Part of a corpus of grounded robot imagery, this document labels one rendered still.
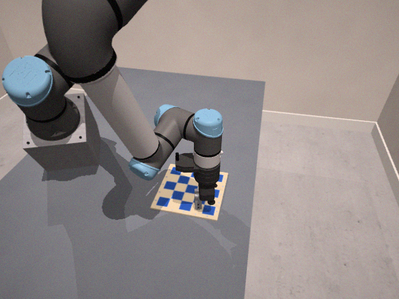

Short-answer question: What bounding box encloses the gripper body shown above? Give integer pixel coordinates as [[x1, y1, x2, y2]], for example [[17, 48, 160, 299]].
[[175, 151, 223, 201]]

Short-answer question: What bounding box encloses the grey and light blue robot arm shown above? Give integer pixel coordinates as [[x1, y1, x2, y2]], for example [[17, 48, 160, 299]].
[[2, 0, 223, 181]]

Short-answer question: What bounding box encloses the blue and cream chessboard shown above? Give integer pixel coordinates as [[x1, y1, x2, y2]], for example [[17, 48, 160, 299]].
[[150, 164, 228, 221]]

